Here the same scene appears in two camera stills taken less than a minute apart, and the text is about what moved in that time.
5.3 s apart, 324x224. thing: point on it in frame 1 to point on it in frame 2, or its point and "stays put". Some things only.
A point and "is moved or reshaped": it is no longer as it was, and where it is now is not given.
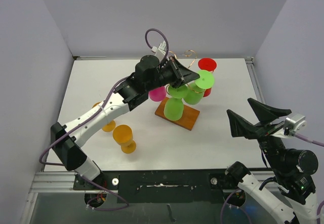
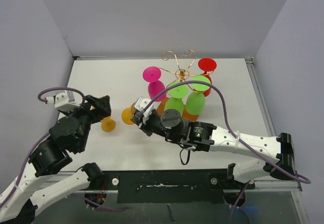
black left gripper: (181, 75) to (103, 104)
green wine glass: (174, 108) stays put
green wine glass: (194, 91) is moved or reshaped
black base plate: (165, 185) stays put
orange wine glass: (110, 125) stays put
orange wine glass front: (123, 135) to (127, 113)
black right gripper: (239, 125) to (145, 126)
